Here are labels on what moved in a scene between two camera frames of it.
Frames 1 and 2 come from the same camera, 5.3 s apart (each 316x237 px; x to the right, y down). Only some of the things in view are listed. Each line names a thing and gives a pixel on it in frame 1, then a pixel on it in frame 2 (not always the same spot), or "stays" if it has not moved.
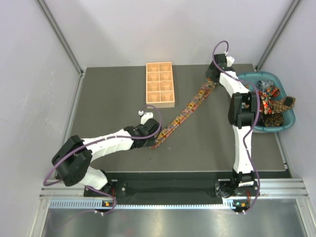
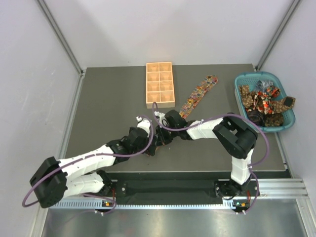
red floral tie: (266, 106) stays
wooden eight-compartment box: (159, 85) stays
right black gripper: (210, 68) to (164, 140)
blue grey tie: (262, 85) stays
